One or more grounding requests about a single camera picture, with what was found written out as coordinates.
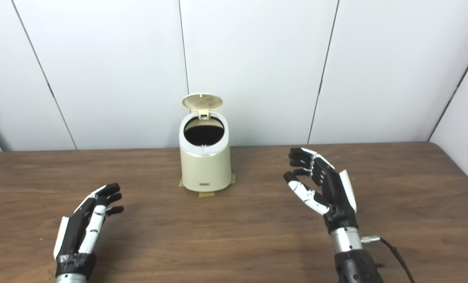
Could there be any cream-colored round bin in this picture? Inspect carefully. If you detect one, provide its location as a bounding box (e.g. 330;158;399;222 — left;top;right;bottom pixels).
179;93;232;193

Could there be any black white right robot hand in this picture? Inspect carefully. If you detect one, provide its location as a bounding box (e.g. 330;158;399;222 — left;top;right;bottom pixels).
283;147;359;235

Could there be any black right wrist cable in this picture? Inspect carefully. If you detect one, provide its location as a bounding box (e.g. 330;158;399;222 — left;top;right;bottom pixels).
360;235;416;283

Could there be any cream round bin lid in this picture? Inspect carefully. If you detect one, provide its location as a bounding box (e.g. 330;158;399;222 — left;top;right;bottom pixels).
182;93;223;119

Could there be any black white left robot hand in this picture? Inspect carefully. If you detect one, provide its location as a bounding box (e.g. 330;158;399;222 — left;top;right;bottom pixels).
53;183;125;277

